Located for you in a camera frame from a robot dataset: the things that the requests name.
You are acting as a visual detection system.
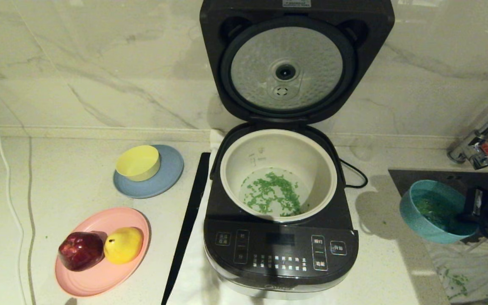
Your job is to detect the chrome faucet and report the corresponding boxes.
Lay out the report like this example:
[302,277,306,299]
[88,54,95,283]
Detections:
[447,95,488,170]

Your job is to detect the yellow pear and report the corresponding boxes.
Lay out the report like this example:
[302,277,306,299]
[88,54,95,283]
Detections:
[104,227,144,265]

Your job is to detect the black rice cooker body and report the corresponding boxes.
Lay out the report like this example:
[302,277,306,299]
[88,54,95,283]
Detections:
[203,123,359,299]

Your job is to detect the pink plate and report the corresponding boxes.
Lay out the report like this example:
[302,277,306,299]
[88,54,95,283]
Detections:
[55,207,150,297]

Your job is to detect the white cable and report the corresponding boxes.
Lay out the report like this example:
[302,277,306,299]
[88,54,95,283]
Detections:
[0,70,29,305]

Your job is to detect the steel sink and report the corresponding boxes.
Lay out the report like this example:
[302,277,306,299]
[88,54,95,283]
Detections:
[388,169,488,304]

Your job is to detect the yellow bowl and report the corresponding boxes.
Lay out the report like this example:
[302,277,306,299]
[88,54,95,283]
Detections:
[115,145,161,182]

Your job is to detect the white inner pot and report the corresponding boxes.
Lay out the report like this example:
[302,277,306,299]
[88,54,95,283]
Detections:
[220,129,338,223]

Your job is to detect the black power cord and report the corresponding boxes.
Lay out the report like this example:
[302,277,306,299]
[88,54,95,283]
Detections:
[341,159,368,189]

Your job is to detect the flat black strip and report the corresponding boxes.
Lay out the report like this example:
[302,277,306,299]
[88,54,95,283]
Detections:
[161,152,211,305]

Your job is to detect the black rice cooker lid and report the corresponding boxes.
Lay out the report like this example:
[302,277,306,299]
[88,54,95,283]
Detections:
[200,0,395,126]

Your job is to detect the blue plate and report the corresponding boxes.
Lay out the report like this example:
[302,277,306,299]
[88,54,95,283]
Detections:
[113,145,184,199]

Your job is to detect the white cloth with green specks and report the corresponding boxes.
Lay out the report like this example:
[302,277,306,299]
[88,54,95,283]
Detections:
[428,239,488,304]

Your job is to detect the teal bowl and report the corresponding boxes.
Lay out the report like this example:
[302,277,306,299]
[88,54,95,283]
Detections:
[399,180,480,244]

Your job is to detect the red apple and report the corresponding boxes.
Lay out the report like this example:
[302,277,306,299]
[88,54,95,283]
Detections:
[58,231,105,272]

